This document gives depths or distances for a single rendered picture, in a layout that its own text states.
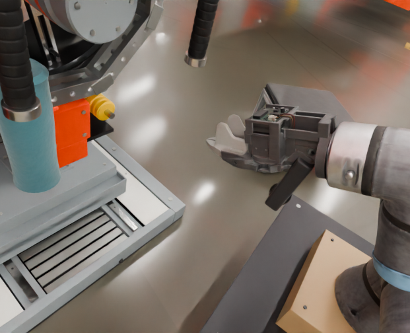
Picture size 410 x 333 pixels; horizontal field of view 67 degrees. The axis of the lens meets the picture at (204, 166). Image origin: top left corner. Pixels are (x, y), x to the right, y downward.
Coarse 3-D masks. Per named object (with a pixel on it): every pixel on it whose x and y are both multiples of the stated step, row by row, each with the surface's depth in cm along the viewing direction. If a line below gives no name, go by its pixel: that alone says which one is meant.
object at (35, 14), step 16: (32, 16) 64; (32, 32) 81; (48, 32) 68; (64, 32) 80; (32, 48) 77; (48, 48) 77; (64, 48) 77; (80, 48) 77; (96, 48) 78; (48, 64) 73; (64, 64) 74
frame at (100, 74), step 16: (144, 0) 74; (160, 0) 73; (144, 16) 74; (160, 16) 76; (128, 32) 77; (144, 32) 75; (112, 48) 76; (128, 48) 74; (96, 64) 75; (112, 64) 74; (48, 80) 68; (64, 80) 71; (80, 80) 71; (96, 80) 73; (112, 80) 76; (64, 96) 69; (80, 96) 72
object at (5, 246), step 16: (112, 176) 115; (96, 192) 108; (112, 192) 111; (64, 208) 101; (80, 208) 102; (96, 208) 110; (32, 224) 94; (48, 224) 95; (64, 224) 101; (0, 240) 88; (16, 240) 88; (32, 240) 94; (0, 256) 87
